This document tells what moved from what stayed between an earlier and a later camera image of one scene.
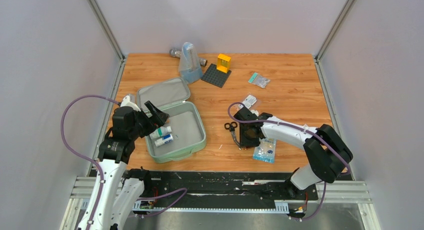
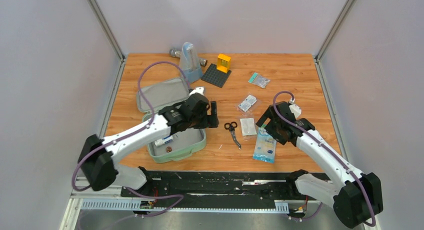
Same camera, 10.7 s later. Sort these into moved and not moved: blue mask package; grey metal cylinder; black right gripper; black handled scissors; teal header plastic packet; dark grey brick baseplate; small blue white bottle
Moved: black right gripper
Not moved: grey metal cylinder; small blue white bottle; dark grey brick baseplate; blue mask package; black handled scissors; teal header plastic packet
